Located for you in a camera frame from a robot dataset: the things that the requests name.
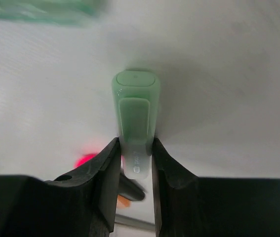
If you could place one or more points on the small mint green highlighter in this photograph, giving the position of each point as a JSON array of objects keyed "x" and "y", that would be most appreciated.
[{"x": 61, "y": 12}]

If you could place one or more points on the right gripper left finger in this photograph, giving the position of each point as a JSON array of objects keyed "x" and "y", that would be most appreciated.
[{"x": 79, "y": 203}]

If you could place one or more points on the mint L-point highlighter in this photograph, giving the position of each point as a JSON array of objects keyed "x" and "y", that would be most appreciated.
[{"x": 136, "y": 99}]

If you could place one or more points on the aluminium frame rail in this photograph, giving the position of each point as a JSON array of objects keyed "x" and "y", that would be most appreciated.
[{"x": 134, "y": 223}]

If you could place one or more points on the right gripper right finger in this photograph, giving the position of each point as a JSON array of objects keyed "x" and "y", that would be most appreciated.
[{"x": 186, "y": 205}]

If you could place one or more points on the orange translucent highlighter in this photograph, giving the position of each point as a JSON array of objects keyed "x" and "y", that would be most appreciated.
[{"x": 122, "y": 202}]

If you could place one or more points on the pink cap black highlighter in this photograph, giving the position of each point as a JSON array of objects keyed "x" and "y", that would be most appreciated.
[{"x": 128, "y": 189}]

